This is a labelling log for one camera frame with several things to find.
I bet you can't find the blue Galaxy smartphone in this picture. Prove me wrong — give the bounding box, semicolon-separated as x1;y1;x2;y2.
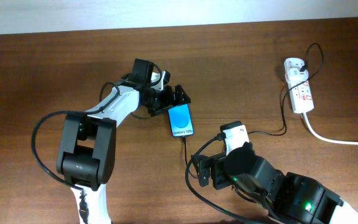
168;104;194;138

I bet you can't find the black charger cable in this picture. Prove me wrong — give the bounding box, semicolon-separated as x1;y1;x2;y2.
181;42;324;180

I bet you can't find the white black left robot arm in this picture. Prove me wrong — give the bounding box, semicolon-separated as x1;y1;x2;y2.
56;58;191;223

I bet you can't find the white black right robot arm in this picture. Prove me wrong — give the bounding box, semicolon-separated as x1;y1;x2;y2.
192;142;358;223

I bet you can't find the white charger plug adapter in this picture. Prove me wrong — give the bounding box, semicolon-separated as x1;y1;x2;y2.
285;67;309;84

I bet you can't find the white power strip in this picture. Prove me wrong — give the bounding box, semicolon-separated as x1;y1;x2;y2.
284;58;314;114

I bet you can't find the white power strip cord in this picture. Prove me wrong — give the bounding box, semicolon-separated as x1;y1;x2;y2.
301;111;358;147

